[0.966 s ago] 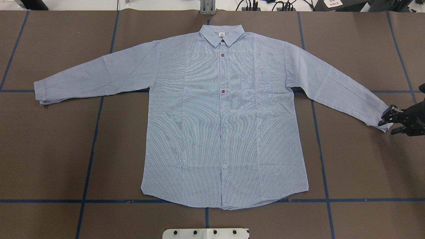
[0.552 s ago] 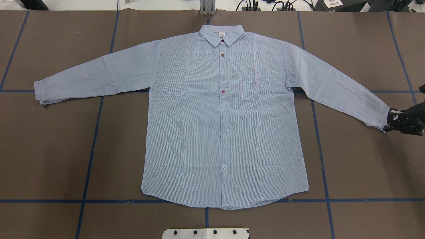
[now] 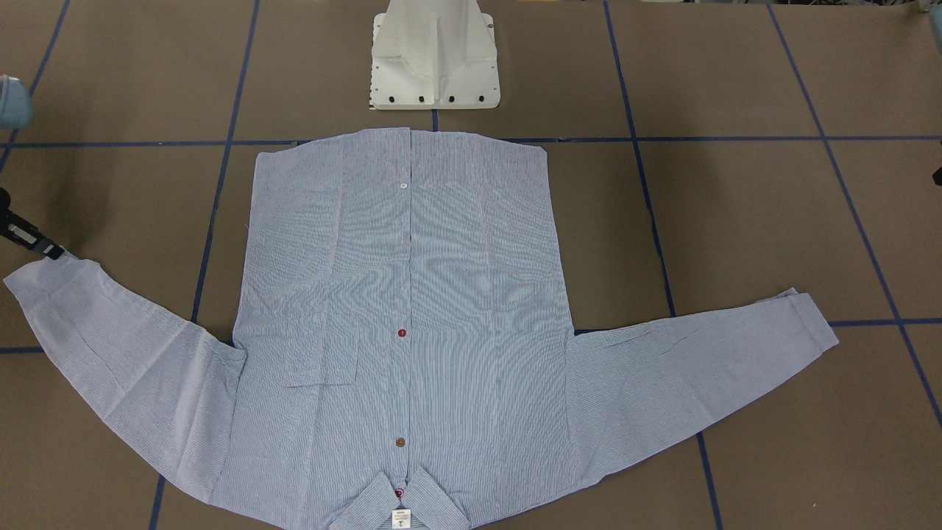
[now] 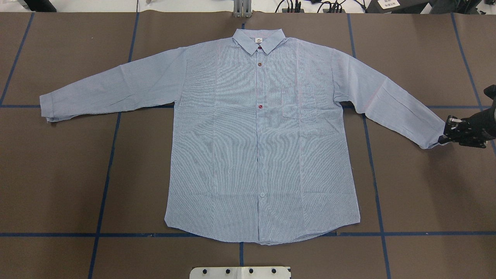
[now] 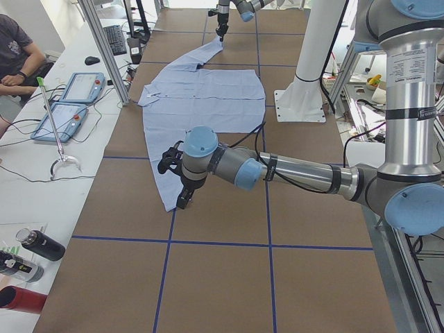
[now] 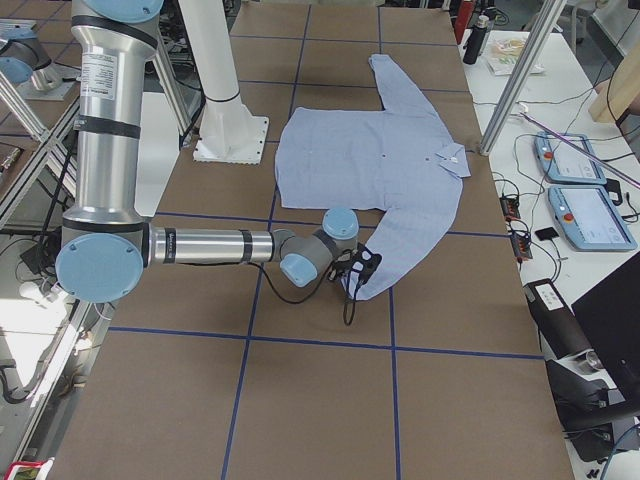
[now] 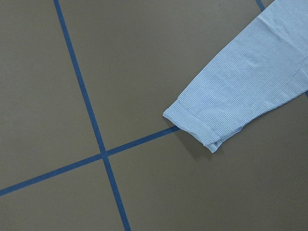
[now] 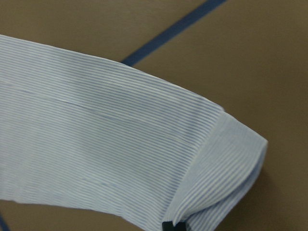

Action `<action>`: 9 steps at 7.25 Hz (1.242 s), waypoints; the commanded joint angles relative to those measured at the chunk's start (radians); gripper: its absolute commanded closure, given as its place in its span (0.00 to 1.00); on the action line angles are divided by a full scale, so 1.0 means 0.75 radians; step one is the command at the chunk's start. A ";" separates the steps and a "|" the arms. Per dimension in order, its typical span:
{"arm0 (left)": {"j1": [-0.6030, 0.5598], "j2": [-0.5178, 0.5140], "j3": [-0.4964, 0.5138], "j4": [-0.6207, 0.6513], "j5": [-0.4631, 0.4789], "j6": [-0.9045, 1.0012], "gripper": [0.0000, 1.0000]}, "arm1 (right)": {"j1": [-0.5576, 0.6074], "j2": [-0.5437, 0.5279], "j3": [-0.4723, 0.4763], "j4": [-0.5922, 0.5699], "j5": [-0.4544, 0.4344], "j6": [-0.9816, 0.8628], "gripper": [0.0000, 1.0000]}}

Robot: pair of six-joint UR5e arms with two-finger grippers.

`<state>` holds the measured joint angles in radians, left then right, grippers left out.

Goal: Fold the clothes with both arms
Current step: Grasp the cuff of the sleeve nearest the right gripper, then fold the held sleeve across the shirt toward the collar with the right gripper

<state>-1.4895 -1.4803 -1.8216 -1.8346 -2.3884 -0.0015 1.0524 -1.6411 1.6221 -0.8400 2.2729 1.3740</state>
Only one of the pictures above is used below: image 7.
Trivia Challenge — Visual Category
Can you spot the blue striped button shirt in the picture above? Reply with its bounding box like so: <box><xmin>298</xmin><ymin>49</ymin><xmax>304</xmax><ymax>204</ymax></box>
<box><xmin>163</xmin><ymin>0</ymin><xmax>308</xmax><ymax>152</ymax></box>

